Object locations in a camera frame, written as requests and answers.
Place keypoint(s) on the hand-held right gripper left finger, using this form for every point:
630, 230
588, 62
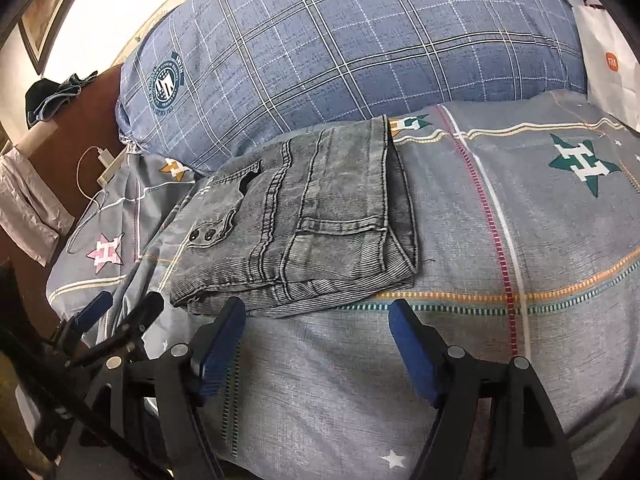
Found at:
217, 350

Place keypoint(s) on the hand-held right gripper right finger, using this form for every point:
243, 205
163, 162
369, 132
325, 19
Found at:
415, 350

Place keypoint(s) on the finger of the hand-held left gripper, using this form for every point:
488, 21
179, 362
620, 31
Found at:
145, 310
95, 306

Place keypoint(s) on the grey denim pants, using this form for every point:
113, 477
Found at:
300, 220

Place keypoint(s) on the grey star-printed bed sheet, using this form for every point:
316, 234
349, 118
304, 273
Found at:
325, 385

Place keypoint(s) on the beige cloth hanging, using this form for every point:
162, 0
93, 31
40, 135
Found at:
30, 210

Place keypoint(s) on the white power strip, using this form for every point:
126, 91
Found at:
111, 176

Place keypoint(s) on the white charger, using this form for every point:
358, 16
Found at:
107, 156

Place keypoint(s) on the black cap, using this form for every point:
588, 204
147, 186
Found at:
37, 100

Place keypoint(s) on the blue denim garment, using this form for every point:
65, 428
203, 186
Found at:
67, 91

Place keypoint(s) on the cream patterned headboard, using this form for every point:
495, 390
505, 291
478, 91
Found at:
145, 25

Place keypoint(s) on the dark framed picture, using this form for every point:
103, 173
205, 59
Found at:
50, 5

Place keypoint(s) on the blue plaid pillow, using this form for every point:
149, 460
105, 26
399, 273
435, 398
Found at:
350, 35

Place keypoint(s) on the white paper bag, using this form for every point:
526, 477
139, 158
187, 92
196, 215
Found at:
610, 70

